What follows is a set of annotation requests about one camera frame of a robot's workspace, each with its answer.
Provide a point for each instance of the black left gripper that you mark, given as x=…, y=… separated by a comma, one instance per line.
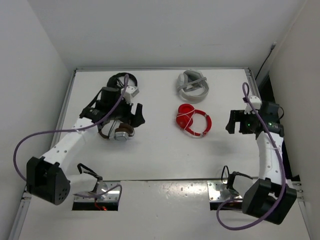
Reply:
x=134, y=120

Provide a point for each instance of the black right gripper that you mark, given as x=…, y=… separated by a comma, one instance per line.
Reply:
x=237, y=116

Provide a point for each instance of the red headphones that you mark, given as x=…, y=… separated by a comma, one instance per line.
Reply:
x=185, y=119

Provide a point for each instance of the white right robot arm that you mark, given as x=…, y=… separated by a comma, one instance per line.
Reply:
x=269, y=194

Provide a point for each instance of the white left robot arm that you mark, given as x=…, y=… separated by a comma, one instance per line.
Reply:
x=46, y=176

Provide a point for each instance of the brown silver headphones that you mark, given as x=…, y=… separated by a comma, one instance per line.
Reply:
x=122, y=133

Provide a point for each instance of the black headphones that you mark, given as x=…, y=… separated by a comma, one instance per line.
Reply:
x=117, y=82

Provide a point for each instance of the grey white headphones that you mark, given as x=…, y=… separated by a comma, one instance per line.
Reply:
x=192, y=85

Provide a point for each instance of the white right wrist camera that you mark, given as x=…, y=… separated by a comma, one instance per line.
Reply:
x=250, y=101

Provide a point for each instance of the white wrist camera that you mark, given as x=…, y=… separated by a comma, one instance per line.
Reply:
x=250, y=101
x=129, y=93

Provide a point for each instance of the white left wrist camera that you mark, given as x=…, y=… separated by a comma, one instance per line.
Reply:
x=129, y=93

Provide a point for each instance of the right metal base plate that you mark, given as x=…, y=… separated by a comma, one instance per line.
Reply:
x=218, y=192

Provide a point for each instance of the metal base plate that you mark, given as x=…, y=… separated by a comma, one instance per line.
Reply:
x=218, y=192
x=105, y=191

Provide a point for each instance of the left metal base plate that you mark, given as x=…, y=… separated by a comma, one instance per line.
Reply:
x=105, y=191

